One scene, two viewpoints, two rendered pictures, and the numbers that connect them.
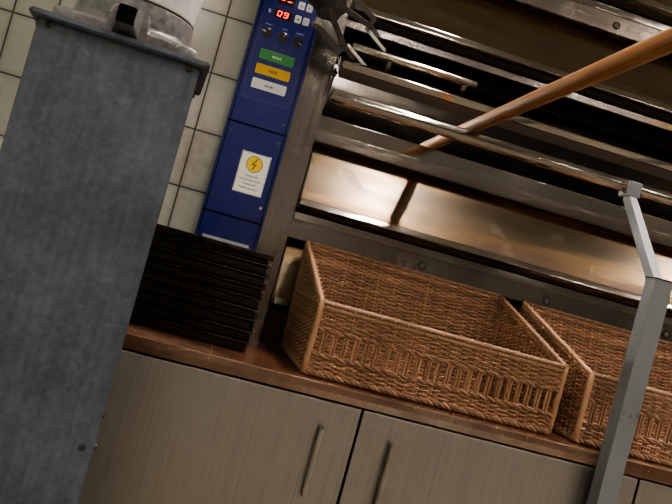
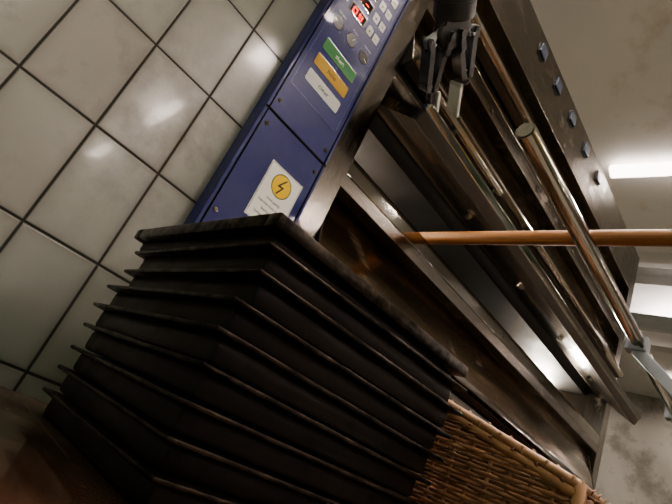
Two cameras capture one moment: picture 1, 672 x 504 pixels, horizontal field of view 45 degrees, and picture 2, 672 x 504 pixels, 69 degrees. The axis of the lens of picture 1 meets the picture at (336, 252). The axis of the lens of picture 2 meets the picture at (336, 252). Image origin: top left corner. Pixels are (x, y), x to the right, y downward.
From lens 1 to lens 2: 1.48 m
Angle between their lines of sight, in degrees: 37
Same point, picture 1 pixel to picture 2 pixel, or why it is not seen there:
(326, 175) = (339, 235)
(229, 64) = (278, 34)
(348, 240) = not seen: hidden behind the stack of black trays
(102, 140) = not seen: outside the picture
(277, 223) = not seen: hidden behind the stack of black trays
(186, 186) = (169, 179)
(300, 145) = (326, 185)
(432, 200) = (414, 299)
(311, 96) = (350, 131)
